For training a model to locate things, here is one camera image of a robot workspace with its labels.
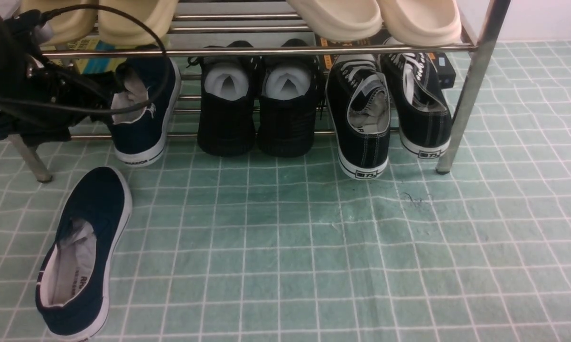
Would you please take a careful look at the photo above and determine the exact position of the navy slip-on shoe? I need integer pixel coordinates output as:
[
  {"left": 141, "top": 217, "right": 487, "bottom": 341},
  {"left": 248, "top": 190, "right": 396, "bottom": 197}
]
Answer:
[
  {"left": 35, "top": 166, "right": 132, "bottom": 342},
  {"left": 107, "top": 57, "right": 181, "bottom": 168}
]

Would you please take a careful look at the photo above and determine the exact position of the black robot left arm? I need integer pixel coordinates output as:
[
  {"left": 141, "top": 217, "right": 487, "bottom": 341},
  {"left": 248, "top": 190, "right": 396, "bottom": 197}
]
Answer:
[{"left": 0, "top": 9, "right": 119, "bottom": 147}]

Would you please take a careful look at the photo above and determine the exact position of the stainless steel shoe rack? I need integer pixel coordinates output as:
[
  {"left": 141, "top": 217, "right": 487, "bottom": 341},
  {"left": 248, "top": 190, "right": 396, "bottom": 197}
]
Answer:
[{"left": 5, "top": 0, "right": 510, "bottom": 183}]

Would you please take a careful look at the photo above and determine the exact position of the black mesh sneaker left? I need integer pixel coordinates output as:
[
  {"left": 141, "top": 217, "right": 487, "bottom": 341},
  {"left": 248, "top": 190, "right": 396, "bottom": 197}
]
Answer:
[{"left": 187, "top": 56, "right": 261, "bottom": 157}]

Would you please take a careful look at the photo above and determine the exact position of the black mesh sneaker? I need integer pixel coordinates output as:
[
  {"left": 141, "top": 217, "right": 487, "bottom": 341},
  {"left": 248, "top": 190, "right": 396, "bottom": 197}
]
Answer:
[
  {"left": 257, "top": 55, "right": 324, "bottom": 158},
  {"left": 187, "top": 56, "right": 261, "bottom": 157}
]

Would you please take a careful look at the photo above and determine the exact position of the black mesh sneaker right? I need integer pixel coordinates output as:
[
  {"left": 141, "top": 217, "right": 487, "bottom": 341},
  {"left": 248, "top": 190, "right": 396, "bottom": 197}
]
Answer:
[{"left": 257, "top": 55, "right": 324, "bottom": 158}]

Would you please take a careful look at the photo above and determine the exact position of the black white canvas sneaker left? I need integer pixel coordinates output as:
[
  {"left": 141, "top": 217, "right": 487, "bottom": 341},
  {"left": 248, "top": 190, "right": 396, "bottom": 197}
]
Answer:
[{"left": 325, "top": 54, "right": 391, "bottom": 180}]

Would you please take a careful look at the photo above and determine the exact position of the black white canvas sneaker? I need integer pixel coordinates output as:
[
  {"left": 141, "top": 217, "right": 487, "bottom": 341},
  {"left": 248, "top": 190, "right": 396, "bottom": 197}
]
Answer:
[
  {"left": 379, "top": 52, "right": 452, "bottom": 159},
  {"left": 325, "top": 54, "right": 391, "bottom": 180}
]

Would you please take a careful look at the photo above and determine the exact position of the black white canvas sneaker right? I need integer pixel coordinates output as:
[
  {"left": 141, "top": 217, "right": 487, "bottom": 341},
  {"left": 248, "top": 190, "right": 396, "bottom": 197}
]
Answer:
[{"left": 379, "top": 52, "right": 452, "bottom": 159}]

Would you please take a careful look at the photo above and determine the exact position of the cream slipper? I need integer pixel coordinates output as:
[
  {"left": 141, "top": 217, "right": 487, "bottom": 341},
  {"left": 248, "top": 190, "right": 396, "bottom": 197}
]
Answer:
[
  {"left": 377, "top": 0, "right": 462, "bottom": 47},
  {"left": 287, "top": 0, "right": 383, "bottom": 42}
]

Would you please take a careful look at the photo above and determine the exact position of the cream slipper far right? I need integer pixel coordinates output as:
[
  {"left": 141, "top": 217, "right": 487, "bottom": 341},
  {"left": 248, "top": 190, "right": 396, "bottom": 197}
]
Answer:
[{"left": 377, "top": 0, "right": 462, "bottom": 47}]

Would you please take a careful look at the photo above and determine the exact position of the beige slipper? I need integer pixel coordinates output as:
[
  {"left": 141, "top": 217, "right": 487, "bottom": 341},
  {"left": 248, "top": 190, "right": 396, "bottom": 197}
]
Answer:
[
  {"left": 19, "top": 0, "right": 99, "bottom": 46},
  {"left": 98, "top": 0, "right": 179, "bottom": 46}
]

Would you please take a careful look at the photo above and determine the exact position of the yellow blue book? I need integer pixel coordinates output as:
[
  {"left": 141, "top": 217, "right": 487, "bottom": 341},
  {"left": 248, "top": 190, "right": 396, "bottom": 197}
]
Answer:
[{"left": 41, "top": 37, "right": 172, "bottom": 76}]

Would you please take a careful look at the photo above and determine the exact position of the beige slipper far left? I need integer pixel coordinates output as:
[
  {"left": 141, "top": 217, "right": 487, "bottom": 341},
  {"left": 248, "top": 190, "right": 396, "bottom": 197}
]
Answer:
[{"left": 19, "top": 0, "right": 99, "bottom": 46}]

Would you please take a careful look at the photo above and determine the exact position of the black cable loop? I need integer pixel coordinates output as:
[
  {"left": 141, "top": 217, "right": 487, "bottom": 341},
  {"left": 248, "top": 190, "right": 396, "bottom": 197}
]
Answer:
[{"left": 0, "top": 4, "right": 172, "bottom": 115}]

